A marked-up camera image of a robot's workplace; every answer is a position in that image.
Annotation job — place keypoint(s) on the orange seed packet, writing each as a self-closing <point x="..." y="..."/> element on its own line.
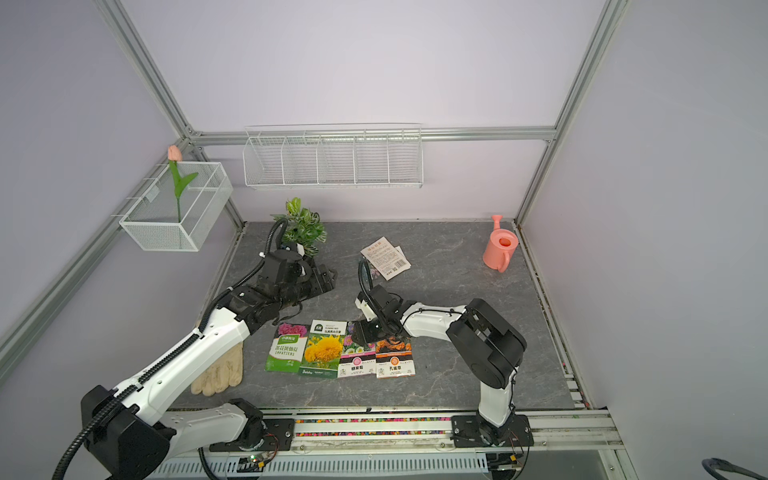
<point x="394" y="358"/>

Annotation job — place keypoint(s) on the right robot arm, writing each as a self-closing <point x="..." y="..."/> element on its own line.
<point x="489" y="345"/>

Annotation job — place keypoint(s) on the aluminium front rail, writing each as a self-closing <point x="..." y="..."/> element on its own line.
<point x="403" y="443"/>

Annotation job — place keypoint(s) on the potted green plant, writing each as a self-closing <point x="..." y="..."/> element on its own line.
<point x="304" y="228"/>

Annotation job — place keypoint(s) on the marigold seed packet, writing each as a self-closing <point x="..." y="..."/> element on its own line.
<point x="323" y="350"/>

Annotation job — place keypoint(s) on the white mesh basket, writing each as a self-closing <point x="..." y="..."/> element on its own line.
<point x="151" y="220"/>

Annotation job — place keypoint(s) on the pink bordered seed packet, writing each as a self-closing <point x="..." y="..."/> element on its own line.
<point x="356" y="359"/>

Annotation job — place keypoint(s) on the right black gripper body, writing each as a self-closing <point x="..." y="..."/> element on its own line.
<point x="369" y="331"/>

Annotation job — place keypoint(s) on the artificial pink tulip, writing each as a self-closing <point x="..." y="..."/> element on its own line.
<point x="180" y="182"/>

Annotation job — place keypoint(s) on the pink watering can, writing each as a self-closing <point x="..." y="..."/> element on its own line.
<point x="501" y="246"/>

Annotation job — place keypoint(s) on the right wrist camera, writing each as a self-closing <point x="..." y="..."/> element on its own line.
<point x="363" y="307"/>

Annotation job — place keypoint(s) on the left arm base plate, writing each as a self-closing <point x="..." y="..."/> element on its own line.
<point x="273" y="433"/>

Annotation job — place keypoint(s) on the beige work glove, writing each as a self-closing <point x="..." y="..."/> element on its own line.
<point x="225" y="372"/>

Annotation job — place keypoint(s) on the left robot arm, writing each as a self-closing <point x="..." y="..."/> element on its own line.
<point x="129" y="429"/>

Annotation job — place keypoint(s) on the white wire wall shelf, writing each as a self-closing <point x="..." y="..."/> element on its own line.
<point x="343" y="155"/>

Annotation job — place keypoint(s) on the green seed packet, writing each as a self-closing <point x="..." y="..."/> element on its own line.
<point x="287" y="348"/>

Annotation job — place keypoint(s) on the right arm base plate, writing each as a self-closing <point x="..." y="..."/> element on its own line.
<point x="469" y="431"/>

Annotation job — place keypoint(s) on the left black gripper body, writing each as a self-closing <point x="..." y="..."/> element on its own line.
<point x="307" y="287"/>

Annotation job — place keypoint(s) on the white seed packet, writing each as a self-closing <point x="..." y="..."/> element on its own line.
<point x="387" y="259"/>

